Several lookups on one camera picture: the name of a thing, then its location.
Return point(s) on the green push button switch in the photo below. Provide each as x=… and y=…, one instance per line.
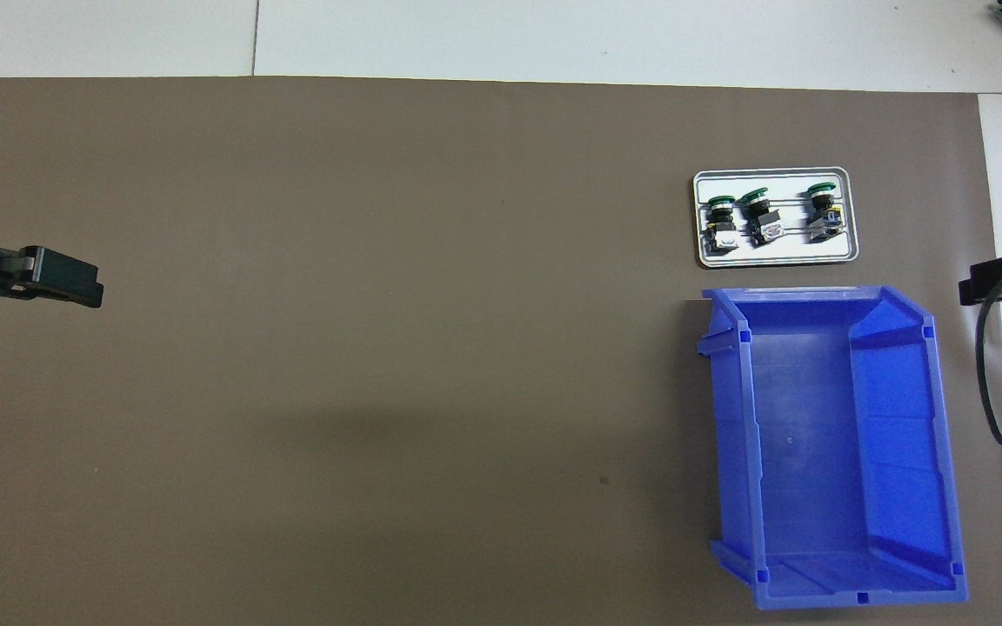
x=762, y=222
x=823, y=217
x=721, y=228

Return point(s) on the silver metal tray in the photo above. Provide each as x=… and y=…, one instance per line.
x=779, y=249

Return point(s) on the blue plastic storage bin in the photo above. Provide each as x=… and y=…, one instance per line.
x=805, y=452

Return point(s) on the brown table mat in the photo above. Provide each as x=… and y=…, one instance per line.
x=379, y=261

